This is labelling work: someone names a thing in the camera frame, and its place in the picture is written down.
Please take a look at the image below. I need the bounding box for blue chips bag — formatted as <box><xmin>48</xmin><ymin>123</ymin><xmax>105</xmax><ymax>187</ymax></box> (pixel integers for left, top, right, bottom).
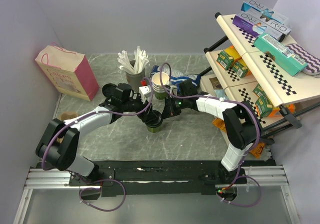
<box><xmin>162</xmin><ymin>66</ymin><xmax>201</xmax><ymax>86</ymax></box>

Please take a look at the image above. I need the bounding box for cardboard cup carrier tray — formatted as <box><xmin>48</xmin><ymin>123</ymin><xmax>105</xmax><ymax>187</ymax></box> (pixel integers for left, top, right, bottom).
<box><xmin>56</xmin><ymin>111</ymin><xmax>80</xmax><ymax>145</ymax></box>

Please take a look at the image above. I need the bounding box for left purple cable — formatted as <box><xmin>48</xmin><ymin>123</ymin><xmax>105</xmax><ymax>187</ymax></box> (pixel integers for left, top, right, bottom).
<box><xmin>40</xmin><ymin>77</ymin><xmax>154</xmax><ymax>212</ymax></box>

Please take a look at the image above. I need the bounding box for green paper cup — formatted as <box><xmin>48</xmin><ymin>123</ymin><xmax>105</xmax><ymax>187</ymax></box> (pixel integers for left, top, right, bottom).
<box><xmin>147</xmin><ymin>124</ymin><xmax>162</xmax><ymax>133</ymax></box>

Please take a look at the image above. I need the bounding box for stack of green paper cups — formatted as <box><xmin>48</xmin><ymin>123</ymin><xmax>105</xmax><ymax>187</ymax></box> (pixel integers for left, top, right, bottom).
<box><xmin>152</xmin><ymin>72</ymin><xmax>170</xmax><ymax>100</ymax></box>

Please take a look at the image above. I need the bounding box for blue toothpaste box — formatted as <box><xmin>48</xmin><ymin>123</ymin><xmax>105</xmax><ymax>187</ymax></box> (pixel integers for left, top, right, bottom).
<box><xmin>241</xmin><ymin>0</ymin><xmax>290</xmax><ymax>25</ymax></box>

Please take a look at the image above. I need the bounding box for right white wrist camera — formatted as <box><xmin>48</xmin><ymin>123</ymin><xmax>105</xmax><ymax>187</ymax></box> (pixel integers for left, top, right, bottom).
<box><xmin>166</xmin><ymin>81</ymin><xmax>178</xmax><ymax>96</ymax></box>

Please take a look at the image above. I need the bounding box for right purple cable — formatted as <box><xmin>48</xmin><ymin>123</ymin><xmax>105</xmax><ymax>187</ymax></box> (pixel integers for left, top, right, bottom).
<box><xmin>159</xmin><ymin>62</ymin><xmax>263</xmax><ymax>207</ymax></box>

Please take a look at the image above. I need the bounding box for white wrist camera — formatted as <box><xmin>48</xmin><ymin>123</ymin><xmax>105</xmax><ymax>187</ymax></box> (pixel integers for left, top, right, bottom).
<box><xmin>138</xmin><ymin>80</ymin><xmax>152</xmax><ymax>103</ymax></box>
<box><xmin>166</xmin><ymin>81</ymin><xmax>178</xmax><ymax>96</ymax></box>

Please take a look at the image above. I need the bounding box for black plastic cup lid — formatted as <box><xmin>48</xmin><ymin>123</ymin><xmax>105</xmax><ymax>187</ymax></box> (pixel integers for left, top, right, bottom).
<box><xmin>145</xmin><ymin>110</ymin><xmax>163</xmax><ymax>128</ymax></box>

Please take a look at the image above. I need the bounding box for orange snack packet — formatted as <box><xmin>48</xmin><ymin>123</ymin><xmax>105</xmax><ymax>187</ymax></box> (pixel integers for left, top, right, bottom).
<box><xmin>212</xmin><ymin>118</ymin><xmax>266</xmax><ymax>159</ymax></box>

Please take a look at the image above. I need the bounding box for purple cable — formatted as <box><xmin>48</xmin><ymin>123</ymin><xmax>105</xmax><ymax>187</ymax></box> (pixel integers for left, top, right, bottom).
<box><xmin>159</xmin><ymin>62</ymin><xmax>263</xmax><ymax>207</ymax></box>
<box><xmin>40</xmin><ymin>77</ymin><xmax>154</xmax><ymax>212</ymax></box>

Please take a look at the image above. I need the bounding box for pink paper gift bag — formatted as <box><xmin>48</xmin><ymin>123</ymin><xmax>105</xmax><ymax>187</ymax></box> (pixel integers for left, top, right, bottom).
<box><xmin>35</xmin><ymin>42</ymin><xmax>99</xmax><ymax>101</ymax></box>

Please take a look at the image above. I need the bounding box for beige tiered shelf rack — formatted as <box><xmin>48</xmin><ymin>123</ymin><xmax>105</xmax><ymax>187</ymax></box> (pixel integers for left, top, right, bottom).
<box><xmin>200</xmin><ymin>12</ymin><xmax>320</xmax><ymax>131</ymax></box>

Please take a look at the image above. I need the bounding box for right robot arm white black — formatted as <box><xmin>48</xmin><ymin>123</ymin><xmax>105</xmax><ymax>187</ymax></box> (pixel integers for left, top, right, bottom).
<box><xmin>162</xmin><ymin>81</ymin><xmax>261</xmax><ymax>183</ymax></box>

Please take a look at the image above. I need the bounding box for purple toothpaste box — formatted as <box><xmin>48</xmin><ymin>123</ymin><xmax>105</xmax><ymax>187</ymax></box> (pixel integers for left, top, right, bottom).
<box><xmin>232</xmin><ymin>11</ymin><xmax>291</xmax><ymax>42</ymax></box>

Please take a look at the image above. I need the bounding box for stack of black lids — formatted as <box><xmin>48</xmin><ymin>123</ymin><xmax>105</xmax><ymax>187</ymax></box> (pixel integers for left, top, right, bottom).
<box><xmin>101</xmin><ymin>83</ymin><xmax>117</xmax><ymax>97</ymax></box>

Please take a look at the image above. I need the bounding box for aluminium rail frame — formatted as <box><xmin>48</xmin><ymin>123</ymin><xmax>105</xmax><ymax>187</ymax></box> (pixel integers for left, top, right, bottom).
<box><xmin>14</xmin><ymin>166</ymin><xmax>301</xmax><ymax>224</ymax></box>

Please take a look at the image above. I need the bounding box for green yellow box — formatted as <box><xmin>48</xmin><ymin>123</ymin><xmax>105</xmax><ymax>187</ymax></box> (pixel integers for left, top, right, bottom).
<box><xmin>216</xmin><ymin>46</ymin><xmax>242</xmax><ymax>70</ymax></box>
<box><xmin>232</xmin><ymin>59</ymin><xmax>252</xmax><ymax>78</ymax></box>

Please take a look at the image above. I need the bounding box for teal box with barcode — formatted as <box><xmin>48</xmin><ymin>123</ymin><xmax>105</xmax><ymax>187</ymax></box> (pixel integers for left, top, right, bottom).
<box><xmin>254</xmin><ymin>33</ymin><xmax>308</xmax><ymax>76</ymax></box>

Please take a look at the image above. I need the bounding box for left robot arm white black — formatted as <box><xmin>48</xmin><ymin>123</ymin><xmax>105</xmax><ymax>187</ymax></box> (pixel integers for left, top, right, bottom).
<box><xmin>35</xmin><ymin>83</ymin><xmax>160</xmax><ymax>185</ymax></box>

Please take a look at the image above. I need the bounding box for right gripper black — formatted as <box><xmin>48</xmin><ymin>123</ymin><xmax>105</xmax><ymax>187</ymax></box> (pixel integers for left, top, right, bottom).
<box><xmin>160</xmin><ymin>95</ymin><xmax>188</xmax><ymax>120</ymax></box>

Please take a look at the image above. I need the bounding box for green yellow box upper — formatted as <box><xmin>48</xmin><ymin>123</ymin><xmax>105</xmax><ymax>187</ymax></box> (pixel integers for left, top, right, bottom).
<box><xmin>216</xmin><ymin>46</ymin><xmax>242</xmax><ymax>70</ymax></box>

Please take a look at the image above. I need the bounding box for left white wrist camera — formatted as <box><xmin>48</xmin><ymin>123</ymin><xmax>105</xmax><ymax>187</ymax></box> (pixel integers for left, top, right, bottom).
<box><xmin>138</xmin><ymin>80</ymin><xmax>152</xmax><ymax>103</ymax></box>

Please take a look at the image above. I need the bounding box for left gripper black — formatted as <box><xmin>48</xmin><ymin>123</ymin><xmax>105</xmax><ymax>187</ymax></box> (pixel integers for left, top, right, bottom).
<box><xmin>122</xmin><ymin>93</ymin><xmax>158</xmax><ymax>122</ymax></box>

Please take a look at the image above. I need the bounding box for purple wavy striped pouch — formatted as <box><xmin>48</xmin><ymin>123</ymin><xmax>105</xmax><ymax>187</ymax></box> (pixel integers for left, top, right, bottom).
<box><xmin>286</xmin><ymin>43</ymin><xmax>320</xmax><ymax>77</ymax></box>

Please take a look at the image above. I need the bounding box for green box lower shelf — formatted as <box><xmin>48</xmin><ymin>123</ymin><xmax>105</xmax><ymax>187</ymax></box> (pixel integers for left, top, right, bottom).
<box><xmin>253</xmin><ymin>84</ymin><xmax>274</xmax><ymax>117</ymax></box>

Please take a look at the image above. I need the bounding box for orange chips bag lower shelf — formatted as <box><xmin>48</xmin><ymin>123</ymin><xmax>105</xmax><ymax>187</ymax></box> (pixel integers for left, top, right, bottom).
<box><xmin>268</xmin><ymin>104</ymin><xmax>296</xmax><ymax>117</ymax></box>

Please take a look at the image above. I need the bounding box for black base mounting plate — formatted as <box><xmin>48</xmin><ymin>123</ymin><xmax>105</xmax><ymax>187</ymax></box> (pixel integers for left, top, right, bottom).
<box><xmin>69</xmin><ymin>160</ymin><xmax>247</xmax><ymax>197</ymax></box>

